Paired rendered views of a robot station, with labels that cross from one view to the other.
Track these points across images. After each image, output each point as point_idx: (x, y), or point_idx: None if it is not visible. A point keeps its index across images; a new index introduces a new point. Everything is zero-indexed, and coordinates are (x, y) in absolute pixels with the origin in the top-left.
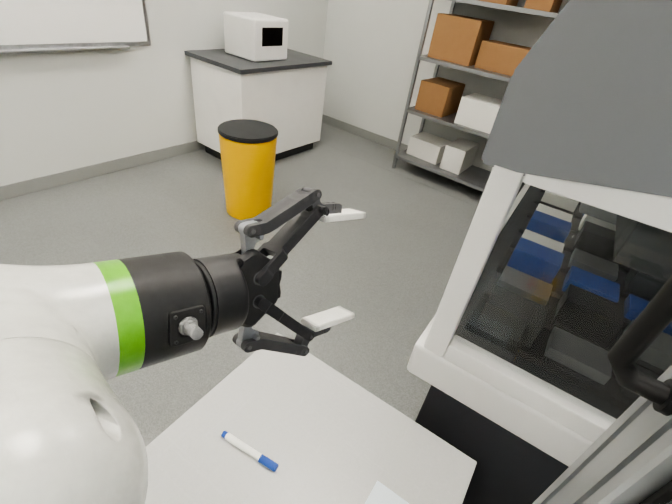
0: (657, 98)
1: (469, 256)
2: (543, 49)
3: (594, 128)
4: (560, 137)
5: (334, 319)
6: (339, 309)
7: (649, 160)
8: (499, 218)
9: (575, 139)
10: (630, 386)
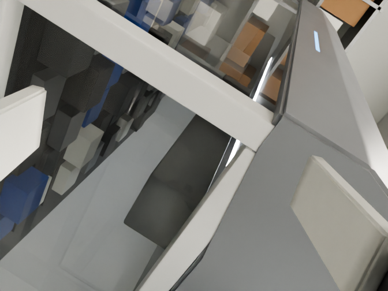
0: (294, 252)
1: (154, 65)
2: (380, 200)
3: (284, 215)
4: (284, 191)
5: (4, 175)
6: (37, 113)
7: (244, 238)
8: (205, 115)
9: (278, 201)
10: None
